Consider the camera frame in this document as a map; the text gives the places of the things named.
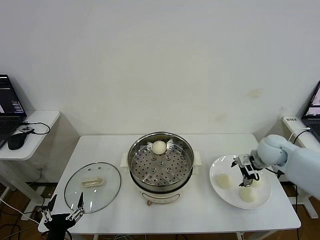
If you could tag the white floor power strip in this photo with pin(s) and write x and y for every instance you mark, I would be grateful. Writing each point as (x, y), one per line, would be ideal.
(38, 201)

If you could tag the white steamed baozi bun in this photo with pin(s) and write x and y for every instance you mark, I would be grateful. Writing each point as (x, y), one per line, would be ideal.
(224, 180)
(261, 183)
(159, 147)
(247, 195)

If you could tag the perforated steel steamer basket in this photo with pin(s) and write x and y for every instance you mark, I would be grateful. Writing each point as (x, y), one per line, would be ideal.
(136, 150)

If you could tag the white round plate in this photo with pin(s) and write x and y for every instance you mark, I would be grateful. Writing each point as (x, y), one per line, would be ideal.
(222, 167)

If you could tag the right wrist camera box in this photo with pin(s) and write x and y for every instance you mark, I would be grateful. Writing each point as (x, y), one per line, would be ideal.
(246, 160)

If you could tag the grey laptop with pink images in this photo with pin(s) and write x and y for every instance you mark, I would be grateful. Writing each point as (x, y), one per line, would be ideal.
(313, 112)

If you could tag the black computer mouse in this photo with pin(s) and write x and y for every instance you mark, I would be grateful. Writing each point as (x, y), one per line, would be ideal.
(16, 141)

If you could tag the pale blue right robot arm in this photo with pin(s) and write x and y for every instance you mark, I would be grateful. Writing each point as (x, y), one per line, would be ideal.
(272, 150)

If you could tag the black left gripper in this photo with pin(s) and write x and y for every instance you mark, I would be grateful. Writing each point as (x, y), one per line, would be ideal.
(60, 223)

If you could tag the black laptop with dark screen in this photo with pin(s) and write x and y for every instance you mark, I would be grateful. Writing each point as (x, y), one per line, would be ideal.
(10, 100)

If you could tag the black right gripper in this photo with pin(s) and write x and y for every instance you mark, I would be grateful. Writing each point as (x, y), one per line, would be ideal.
(247, 171)

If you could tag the small printed label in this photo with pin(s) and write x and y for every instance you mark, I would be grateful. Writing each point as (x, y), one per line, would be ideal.
(292, 119)

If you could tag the white wall socket with plug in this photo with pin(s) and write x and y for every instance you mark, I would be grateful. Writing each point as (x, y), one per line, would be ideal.
(41, 169)

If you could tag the white side table rounded top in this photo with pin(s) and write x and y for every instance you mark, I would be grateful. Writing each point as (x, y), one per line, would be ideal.
(37, 130)

